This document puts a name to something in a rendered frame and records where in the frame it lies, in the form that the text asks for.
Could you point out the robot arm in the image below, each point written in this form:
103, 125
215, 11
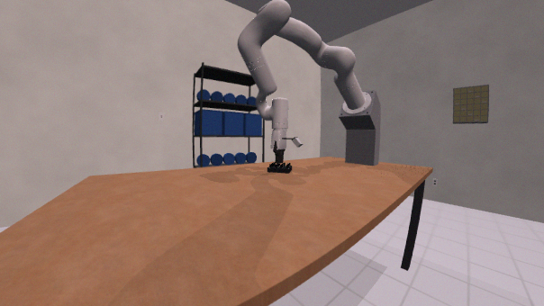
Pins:
270, 20

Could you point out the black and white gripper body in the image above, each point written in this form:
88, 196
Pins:
277, 136

